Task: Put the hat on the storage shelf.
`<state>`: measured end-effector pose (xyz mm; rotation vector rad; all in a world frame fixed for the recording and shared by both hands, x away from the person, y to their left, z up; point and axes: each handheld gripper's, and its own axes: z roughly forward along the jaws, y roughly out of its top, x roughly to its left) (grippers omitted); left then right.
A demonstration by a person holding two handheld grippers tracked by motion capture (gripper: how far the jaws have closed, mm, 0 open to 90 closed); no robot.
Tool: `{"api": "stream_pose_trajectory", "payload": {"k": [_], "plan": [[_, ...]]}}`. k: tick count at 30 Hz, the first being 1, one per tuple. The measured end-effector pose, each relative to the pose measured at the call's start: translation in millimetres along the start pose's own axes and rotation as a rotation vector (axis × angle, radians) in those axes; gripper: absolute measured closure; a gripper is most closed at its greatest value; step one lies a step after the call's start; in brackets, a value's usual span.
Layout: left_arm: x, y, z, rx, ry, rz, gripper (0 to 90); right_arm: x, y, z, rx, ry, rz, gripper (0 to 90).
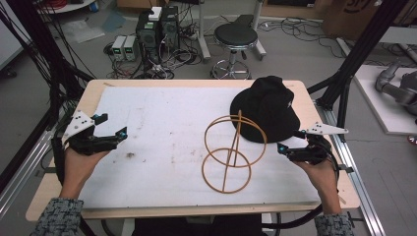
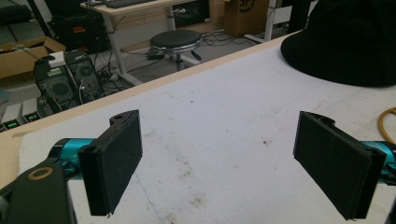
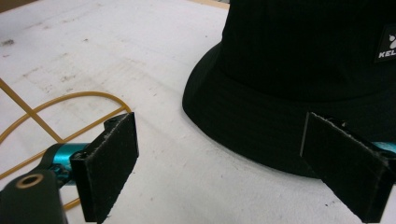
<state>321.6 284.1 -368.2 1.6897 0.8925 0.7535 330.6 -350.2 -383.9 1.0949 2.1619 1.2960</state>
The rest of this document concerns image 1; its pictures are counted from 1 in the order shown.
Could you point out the white table mat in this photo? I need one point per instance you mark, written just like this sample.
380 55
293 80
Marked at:
164 147

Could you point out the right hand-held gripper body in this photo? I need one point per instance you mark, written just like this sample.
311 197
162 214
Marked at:
311 150

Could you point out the aluminium rail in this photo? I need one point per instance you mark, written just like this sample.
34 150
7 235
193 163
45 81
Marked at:
355 183

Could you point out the person's left hand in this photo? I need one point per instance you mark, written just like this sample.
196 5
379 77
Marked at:
78 170

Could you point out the grey bench power supply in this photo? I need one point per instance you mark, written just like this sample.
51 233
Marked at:
130 47
118 47

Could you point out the cardboard box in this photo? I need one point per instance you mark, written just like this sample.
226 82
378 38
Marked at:
347 16

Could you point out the white box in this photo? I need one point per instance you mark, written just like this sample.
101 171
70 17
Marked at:
155 13

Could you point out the black computer tower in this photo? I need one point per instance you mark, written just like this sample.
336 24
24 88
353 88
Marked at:
148 36
170 28

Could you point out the clear plastic sheet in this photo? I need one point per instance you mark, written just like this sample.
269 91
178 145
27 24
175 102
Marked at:
82 31

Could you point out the white floor board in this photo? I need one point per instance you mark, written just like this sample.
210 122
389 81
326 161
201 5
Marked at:
383 111

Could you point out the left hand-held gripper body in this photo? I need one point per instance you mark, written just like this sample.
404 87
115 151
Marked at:
86 141

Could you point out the black bucket hat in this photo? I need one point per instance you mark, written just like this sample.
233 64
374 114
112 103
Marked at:
265 108

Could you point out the person's dark lap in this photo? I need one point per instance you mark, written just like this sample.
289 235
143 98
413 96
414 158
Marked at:
196 226

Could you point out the black metal frame post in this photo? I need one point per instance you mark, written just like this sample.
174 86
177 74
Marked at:
357 55

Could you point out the person's right hand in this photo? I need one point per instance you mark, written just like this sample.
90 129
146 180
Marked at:
323 183

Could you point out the black round stool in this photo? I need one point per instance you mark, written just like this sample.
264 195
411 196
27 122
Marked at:
236 36

